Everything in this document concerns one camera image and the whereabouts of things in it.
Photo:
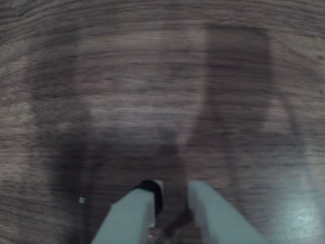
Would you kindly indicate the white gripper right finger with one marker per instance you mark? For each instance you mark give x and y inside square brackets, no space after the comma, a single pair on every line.
[215,218]

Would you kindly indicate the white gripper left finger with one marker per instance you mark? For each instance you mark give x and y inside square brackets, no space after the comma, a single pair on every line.
[132,216]

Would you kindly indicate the small white crumb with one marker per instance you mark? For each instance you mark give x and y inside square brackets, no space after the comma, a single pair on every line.
[82,200]

